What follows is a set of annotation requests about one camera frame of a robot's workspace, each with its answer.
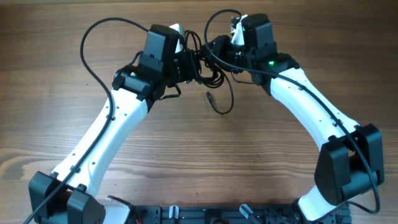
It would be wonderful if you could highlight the left camera cable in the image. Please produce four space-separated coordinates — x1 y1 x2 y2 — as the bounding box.
22 17 150 224

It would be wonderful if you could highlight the thick black cable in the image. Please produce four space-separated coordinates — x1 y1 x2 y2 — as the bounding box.
183 29 225 89

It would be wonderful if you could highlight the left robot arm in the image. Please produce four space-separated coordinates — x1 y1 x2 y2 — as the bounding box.
28 24 189 223

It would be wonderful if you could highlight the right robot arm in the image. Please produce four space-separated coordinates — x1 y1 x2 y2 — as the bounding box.
203 11 384 223

